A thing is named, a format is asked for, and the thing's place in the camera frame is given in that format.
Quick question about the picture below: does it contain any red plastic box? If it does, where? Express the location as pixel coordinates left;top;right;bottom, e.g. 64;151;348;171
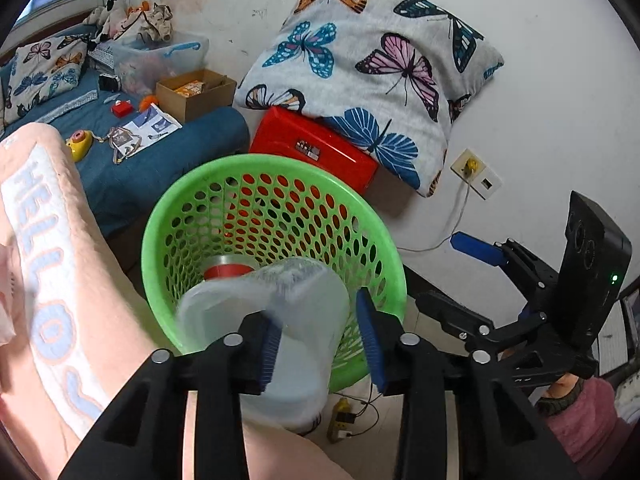
248;106;379;196

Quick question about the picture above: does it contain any yellow toy camera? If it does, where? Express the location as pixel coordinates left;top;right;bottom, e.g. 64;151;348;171
65;130;94;162

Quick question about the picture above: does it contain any white cable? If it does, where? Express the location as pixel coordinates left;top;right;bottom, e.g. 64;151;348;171
399;172;473;253

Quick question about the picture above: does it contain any person's right forearm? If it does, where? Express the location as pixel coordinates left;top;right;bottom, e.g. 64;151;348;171
535;375;638;466

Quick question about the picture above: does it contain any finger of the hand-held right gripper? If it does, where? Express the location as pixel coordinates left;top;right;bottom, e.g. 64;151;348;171
450;232;557;307
416;292;523;357

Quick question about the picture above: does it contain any large grey butterfly pillow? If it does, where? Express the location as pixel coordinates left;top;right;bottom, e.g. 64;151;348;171
235;0;505;198

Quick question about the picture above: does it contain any blue sofa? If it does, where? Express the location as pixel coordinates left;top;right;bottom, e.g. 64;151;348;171
0;25;251;241

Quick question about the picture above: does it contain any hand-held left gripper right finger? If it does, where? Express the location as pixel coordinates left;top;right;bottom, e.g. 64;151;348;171
356;290;583;480

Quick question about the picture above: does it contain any patterned plush toy pile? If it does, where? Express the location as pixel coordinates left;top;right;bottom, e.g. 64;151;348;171
120;2;173;43

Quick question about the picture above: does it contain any clear plastic container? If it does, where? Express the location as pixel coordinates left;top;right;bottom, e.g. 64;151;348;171
175;256;351;433

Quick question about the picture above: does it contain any cardboard box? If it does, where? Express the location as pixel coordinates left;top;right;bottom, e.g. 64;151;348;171
156;69;237;123

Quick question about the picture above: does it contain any white blue paper booklet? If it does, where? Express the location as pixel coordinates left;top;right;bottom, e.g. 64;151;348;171
120;104;183;141

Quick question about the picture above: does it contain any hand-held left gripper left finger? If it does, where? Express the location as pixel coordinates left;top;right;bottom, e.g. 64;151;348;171
59;310;281;480

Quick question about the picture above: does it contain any small butterfly pillow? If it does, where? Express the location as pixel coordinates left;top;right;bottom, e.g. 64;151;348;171
2;37;88;128

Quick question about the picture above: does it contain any white wall socket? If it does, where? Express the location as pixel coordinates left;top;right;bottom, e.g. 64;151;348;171
451;149;502;200

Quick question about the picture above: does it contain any picture card with string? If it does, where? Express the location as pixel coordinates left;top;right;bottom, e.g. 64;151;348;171
105;127;143;163

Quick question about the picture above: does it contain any yellow power strip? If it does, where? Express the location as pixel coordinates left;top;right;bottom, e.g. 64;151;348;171
327;397;358;443

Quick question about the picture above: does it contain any black white plush toy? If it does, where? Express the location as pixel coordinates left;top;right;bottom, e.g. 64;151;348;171
82;0;126;41

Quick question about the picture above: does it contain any green plastic basket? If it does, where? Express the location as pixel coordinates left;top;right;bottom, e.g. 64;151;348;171
141;154;407;392

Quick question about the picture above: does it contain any clear plastic storage box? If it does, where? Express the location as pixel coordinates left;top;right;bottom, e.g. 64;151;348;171
107;31;210;81

